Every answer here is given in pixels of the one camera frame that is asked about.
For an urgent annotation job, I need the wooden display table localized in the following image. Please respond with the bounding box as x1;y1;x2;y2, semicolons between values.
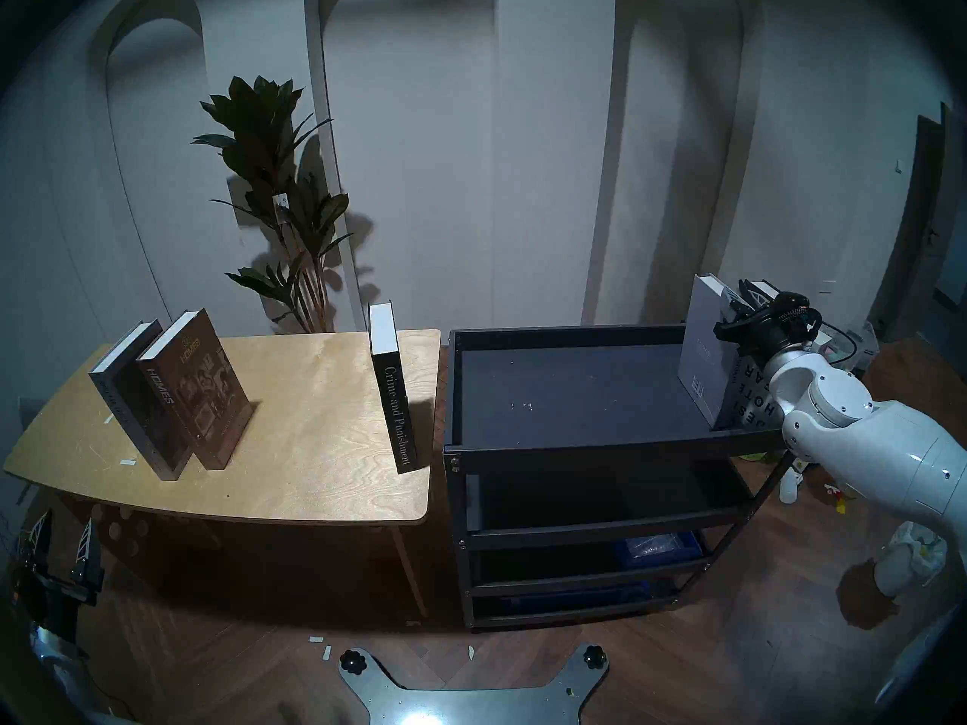
4;329;443;619

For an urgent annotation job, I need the dark door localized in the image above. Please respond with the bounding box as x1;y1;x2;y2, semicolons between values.
869;104;967;343

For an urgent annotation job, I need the grey Special Issue book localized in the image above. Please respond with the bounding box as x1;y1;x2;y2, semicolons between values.
88;319;193;481

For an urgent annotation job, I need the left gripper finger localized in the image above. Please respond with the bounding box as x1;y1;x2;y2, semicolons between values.
19;508;54;573
72;516;103;602

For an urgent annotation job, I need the black Crime and Punishment book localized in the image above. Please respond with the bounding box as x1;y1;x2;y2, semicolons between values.
368;301;419;475

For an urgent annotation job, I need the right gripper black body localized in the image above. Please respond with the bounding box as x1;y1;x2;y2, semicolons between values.
744;292;823;360

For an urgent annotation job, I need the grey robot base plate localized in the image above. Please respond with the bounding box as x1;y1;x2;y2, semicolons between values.
338;644;610;725

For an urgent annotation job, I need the black metal shelf cart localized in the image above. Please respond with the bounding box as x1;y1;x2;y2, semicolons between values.
444;323;794;630

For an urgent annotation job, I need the tall green potted plant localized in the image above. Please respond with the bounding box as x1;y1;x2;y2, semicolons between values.
191;74;354;333

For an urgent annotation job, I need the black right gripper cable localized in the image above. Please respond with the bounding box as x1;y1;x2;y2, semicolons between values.
817;319;860;366

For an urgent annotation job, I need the white bagged trash bin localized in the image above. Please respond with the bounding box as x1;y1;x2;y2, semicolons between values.
875;520;948;597

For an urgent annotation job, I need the grey Discontent book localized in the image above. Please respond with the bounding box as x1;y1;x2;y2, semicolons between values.
678;274;749;430

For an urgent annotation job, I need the white Designhotels Yearbook book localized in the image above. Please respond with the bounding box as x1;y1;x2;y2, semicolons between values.
721;350;790;430

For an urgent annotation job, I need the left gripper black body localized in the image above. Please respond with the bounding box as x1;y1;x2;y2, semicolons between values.
15;569;100;630

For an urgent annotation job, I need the blue plastic bin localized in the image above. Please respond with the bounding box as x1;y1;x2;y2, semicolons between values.
499;580;650;612
613;533;703;566

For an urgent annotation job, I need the brown Homes book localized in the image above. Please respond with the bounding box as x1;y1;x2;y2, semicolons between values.
136;309;254;471

